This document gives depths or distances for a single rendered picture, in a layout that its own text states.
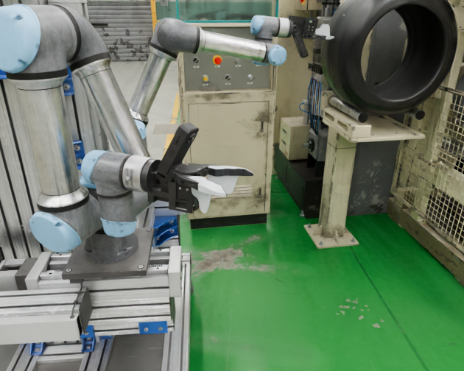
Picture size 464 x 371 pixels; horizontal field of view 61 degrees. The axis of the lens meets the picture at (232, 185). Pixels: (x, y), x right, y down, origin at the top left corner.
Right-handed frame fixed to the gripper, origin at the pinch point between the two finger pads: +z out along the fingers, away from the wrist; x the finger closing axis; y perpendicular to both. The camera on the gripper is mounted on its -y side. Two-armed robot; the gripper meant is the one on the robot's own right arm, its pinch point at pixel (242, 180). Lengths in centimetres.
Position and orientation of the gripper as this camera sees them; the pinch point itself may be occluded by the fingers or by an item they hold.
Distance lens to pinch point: 73.9
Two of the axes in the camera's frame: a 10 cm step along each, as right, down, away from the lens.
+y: -0.5, 9.5, 3.0
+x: -3.6, 2.7, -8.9
